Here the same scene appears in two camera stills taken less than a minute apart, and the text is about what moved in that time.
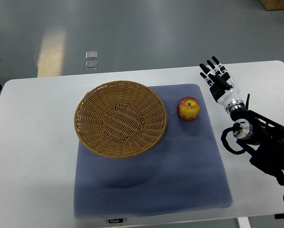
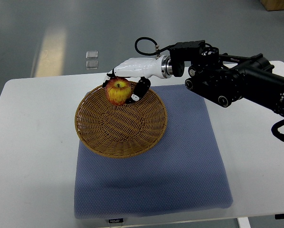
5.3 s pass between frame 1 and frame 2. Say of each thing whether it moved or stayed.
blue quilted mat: stayed
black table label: stayed
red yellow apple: moved
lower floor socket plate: stayed
